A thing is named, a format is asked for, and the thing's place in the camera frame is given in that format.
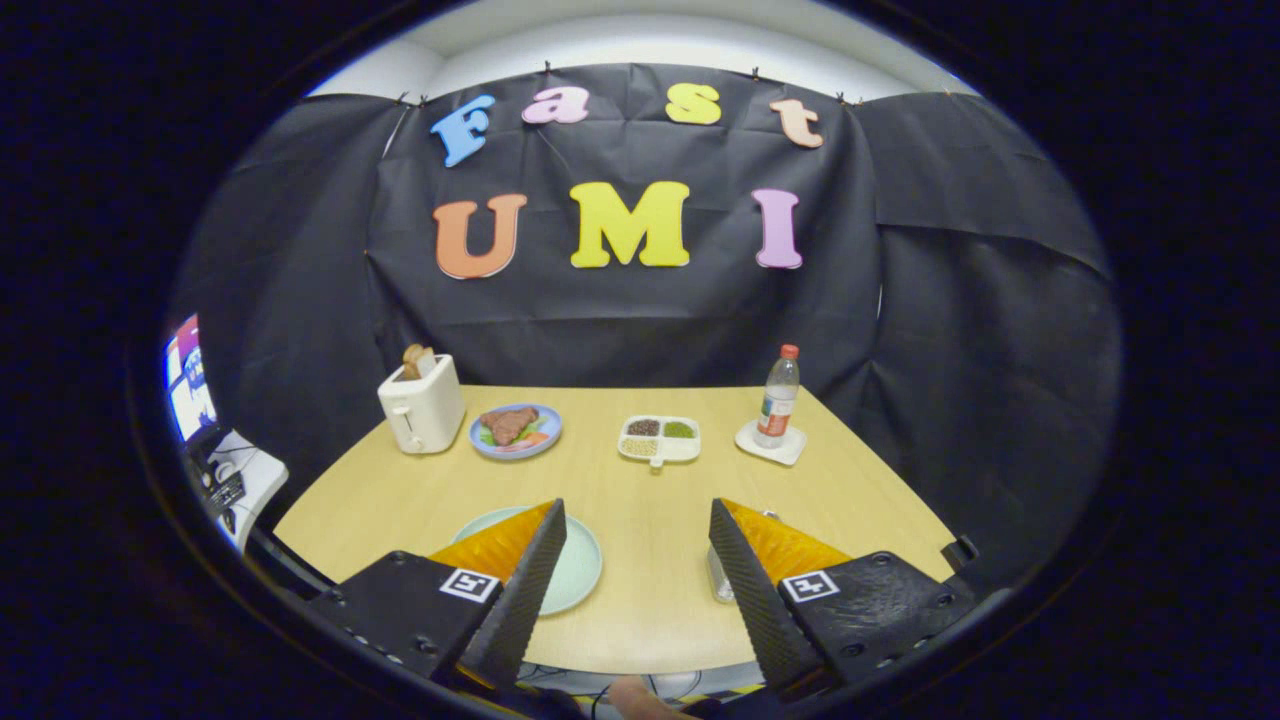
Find white divided bean dish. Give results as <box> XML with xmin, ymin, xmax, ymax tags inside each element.
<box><xmin>617</xmin><ymin>414</ymin><xmax>702</xmax><ymax>469</ymax></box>

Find white square coaster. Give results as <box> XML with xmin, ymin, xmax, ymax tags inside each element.
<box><xmin>735</xmin><ymin>418</ymin><xmax>808</xmax><ymax>467</ymax></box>

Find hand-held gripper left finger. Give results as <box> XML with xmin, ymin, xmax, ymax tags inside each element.
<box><xmin>310</xmin><ymin>498</ymin><xmax>568</xmax><ymax>691</ymax></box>

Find black backdrop cloth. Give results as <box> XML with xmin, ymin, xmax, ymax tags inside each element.
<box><xmin>170</xmin><ymin>62</ymin><xmax>1123</xmax><ymax>601</ymax></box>

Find metal wire basket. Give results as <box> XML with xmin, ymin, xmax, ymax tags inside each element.
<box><xmin>706</xmin><ymin>508</ymin><xmax>783</xmax><ymax>605</ymax></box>

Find clear plastic water bottle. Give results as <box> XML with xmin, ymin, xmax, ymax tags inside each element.
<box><xmin>754</xmin><ymin>344</ymin><xmax>802</xmax><ymax>450</ymax></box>

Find blue plate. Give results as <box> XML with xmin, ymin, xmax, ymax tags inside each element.
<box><xmin>469</xmin><ymin>403</ymin><xmax>564</xmax><ymax>461</ymax></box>

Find white side desk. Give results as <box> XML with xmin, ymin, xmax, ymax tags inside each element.
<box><xmin>185</xmin><ymin>428</ymin><xmax>291</xmax><ymax>553</ymax></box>

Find pale green plate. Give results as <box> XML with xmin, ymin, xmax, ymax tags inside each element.
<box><xmin>452</xmin><ymin>506</ymin><xmax>605</xmax><ymax>617</ymax></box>

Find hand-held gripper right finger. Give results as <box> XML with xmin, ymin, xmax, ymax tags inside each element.
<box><xmin>708</xmin><ymin>497</ymin><xmax>979</xmax><ymax>696</ymax></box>

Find white toaster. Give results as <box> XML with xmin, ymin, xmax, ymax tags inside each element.
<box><xmin>377</xmin><ymin>354</ymin><xmax>467</xmax><ymax>456</ymax></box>

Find computer monitor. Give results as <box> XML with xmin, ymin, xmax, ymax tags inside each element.
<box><xmin>163</xmin><ymin>313</ymin><xmax>219</xmax><ymax>444</ymax></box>

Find brown steak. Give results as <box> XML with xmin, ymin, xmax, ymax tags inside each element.
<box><xmin>480</xmin><ymin>406</ymin><xmax>541</xmax><ymax>447</ymax></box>

